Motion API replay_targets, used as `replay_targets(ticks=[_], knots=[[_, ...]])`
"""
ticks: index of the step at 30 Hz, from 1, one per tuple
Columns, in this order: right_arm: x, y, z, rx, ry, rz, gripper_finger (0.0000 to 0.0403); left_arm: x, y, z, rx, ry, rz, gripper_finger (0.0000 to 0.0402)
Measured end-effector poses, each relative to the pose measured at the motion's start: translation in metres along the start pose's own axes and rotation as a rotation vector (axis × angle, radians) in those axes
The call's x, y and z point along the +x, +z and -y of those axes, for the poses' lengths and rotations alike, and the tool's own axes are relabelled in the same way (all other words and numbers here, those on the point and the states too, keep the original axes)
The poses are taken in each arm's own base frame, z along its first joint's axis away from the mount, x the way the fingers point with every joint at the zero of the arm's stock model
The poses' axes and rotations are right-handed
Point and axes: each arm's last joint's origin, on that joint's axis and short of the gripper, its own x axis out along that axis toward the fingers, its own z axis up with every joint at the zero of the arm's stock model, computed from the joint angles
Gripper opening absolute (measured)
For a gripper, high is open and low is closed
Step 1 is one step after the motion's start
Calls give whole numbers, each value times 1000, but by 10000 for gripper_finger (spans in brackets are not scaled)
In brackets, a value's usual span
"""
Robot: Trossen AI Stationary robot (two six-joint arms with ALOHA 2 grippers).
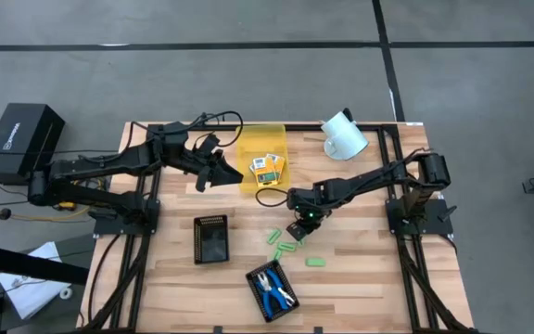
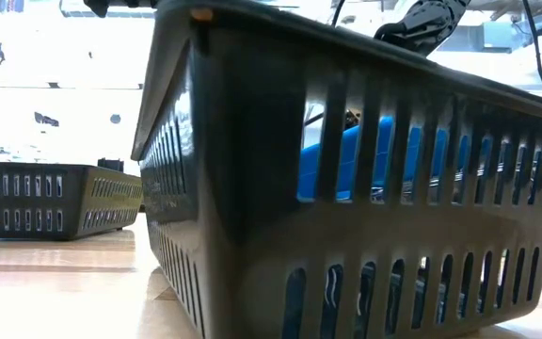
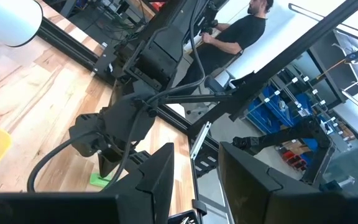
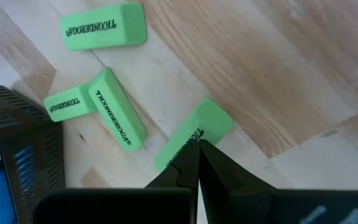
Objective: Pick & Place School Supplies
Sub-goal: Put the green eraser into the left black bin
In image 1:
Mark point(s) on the white paper sheets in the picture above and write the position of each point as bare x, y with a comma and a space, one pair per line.
26, 292

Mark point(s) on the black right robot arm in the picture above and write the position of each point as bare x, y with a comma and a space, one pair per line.
369, 178

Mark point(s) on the black slotted plastic basket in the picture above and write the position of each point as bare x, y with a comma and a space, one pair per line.
211, 241
252, 278

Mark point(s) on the yellow connector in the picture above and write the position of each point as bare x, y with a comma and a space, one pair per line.
67, 204

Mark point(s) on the white tape roll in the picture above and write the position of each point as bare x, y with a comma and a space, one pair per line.
61, 293

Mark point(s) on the yellow carded product pack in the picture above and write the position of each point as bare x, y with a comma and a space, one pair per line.
264, 174
280, 162

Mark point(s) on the black metal table frame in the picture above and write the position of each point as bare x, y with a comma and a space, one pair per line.
304, 126

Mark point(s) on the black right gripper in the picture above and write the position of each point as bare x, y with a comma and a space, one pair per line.
308, 201

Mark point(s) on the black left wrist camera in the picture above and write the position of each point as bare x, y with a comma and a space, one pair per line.
208, 145

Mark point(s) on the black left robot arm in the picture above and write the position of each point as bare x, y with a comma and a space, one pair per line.
109, 160

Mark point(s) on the black table edge clamp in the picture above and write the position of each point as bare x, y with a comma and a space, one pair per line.
218, 330
318, 330

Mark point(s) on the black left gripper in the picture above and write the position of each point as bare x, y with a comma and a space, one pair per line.
188, 158

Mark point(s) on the yellow translucent plastic bin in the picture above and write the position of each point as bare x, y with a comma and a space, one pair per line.
260, 139

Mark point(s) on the black side desk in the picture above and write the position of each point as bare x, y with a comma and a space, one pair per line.
16, 264

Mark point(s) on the black box with white logo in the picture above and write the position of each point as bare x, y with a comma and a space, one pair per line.
21, 144

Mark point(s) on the white cylindrical lamp head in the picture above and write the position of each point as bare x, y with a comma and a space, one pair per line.
346, 134

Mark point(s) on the black round plug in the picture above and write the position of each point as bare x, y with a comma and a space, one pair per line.
4, 214

